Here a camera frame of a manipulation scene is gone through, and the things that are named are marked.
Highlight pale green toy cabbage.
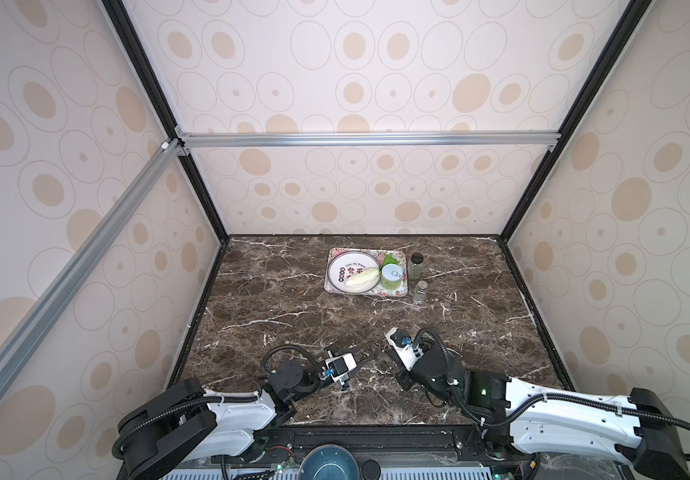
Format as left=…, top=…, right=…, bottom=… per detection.
left=343, top=267, right=381, bottom=294

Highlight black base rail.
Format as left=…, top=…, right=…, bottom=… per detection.
left=226, top=425, right=554, bottom=479

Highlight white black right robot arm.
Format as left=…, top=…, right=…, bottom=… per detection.
left=385, top=327, right=690, bottom=479

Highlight silver aluminium crossbar back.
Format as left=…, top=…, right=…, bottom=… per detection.
left=180, top=130, right=561, bottom=149

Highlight silver aluminium crossbar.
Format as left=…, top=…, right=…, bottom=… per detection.
left=180, top=130, right=561, bottom=149
left=0, top=138, right=183, bottom=401

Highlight black corner frame post right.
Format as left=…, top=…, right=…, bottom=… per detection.
left=500, top=0, right=653, bottom=247

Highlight green toy leaf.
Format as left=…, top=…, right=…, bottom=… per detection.
left=382, top=253, right=401, bottom=267

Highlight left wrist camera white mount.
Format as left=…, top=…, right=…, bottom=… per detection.
left=324, top=351, right=359, bottom=389

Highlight black corner frame post left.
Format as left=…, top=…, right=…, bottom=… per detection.
left=101, top=0, right=230, bottom=244

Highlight black corner frame post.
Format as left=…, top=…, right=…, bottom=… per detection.
left=101, top=0, right=230, bottom=244
left=500, top=0, right=653, bottom=247

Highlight dark lid glass jar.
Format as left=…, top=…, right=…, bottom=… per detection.
left=408, top=252, right=425, bottom=281

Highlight white plate with red text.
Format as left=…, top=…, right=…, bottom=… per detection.
left=327, top=251, right=379, bottom=287

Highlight small clear glass jar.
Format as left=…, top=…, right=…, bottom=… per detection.
left=413, top=280, right=429, bottom=304

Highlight green tin can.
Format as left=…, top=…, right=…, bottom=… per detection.
left=381, top=264, right=404, bottom=291

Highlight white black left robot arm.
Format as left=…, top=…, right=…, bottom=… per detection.
left=111, top=344, right=369, bottom=479

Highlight silver aluminium crossbar left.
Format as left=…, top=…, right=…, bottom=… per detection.
left=0, top=138, right=183, bottom=401

